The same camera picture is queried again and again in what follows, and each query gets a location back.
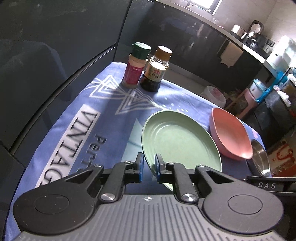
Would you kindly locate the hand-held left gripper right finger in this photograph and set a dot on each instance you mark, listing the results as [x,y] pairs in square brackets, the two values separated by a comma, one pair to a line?
[158,170]

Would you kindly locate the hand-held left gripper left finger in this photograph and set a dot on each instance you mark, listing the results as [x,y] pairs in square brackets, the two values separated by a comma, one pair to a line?
[140,170]

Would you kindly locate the stainless steel bowl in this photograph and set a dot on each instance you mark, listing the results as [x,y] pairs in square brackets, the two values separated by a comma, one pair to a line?
[261,157]

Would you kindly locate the green plate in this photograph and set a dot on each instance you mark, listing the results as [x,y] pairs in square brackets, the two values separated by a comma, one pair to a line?
[180,143]

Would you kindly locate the pink bowl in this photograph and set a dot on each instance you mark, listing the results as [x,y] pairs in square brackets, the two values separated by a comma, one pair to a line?
[231,134]

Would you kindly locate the red patterned floor mat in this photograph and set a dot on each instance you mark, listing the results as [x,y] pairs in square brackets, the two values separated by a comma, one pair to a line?
[283,155]

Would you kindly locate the black storage cabinet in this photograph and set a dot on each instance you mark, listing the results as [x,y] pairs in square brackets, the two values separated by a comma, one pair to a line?
[275,115]

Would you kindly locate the blue printed tablecloth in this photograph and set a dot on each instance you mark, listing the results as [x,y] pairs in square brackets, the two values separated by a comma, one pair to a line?
[92,99]

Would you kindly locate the white plastic bag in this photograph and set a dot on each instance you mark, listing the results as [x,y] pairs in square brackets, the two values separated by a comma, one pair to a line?
[284,97]

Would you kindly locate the pink plastic stool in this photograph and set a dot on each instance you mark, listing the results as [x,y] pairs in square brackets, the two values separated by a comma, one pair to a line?
[249,98]

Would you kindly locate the trash bin with white bag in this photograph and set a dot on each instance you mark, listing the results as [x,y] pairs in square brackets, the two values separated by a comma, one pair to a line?
[214,95]

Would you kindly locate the white tub with blue lid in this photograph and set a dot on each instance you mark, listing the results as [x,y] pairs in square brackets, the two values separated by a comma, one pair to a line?
[257,89]

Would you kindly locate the brown cap sauce bottle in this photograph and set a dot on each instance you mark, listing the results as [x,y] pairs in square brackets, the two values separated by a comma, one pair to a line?
[153,71]

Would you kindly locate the green cap spice bottle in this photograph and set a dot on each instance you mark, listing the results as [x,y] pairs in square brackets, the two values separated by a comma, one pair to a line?
[134,67]

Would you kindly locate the blue plastic bag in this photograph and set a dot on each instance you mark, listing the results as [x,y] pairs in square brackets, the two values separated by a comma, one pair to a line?
[276,80]

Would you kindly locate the white countertop appliance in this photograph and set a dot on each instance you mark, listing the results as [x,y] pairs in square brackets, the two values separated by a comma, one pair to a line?
[281,53]

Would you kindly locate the beige hanging holder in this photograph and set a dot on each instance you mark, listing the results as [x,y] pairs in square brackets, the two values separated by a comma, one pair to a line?
[231,55]

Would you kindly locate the kitchen countertop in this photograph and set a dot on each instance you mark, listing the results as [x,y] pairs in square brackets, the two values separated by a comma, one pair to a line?
[249,49]

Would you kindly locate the black countertop appliance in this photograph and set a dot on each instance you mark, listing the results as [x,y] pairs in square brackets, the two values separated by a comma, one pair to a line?
[260,41]

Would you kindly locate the steel pot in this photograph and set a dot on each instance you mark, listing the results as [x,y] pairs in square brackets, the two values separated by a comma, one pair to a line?
[238,31]

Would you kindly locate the white rice cooker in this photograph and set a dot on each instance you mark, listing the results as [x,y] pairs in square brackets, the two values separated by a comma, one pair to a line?
[255,26]

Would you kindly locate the window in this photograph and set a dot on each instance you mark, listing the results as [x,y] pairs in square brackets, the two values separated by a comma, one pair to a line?
[204,4]

